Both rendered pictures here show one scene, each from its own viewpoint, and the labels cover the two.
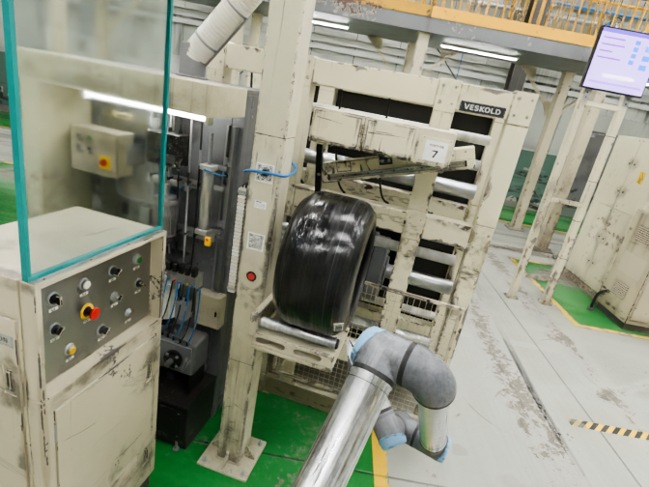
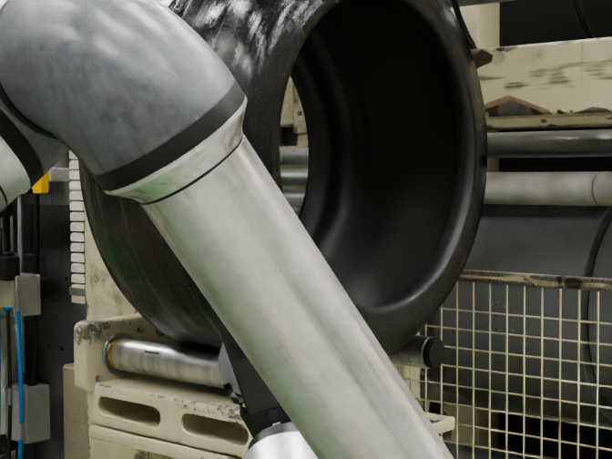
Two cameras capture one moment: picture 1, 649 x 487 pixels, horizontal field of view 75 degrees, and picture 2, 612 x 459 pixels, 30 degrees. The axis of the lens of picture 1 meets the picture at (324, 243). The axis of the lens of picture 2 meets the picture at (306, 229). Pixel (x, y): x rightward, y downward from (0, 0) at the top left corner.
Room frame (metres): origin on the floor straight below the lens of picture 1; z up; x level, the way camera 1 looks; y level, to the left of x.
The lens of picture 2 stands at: (0.31, -0.81, 1.16)
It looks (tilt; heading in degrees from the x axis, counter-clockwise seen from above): 3 degrees down; 30
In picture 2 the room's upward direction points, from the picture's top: straight up
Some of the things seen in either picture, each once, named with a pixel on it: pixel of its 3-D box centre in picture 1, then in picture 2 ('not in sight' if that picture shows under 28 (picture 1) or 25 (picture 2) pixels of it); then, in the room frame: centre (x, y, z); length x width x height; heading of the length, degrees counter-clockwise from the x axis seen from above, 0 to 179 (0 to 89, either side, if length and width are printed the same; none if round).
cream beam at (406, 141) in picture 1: (383, 136); not in sight; (1.93, -0.17, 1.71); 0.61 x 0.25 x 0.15; 78
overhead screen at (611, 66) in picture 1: (621, 62); not in sight; (4.53, -2.47, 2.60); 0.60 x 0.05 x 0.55; 90
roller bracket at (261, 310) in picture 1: (270, 305); (188, 341); (1.70, 0.19, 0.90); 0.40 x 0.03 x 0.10; 168
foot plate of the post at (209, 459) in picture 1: (233, 450); not in sight; (1.69, 0.27, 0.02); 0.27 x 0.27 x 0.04; 78
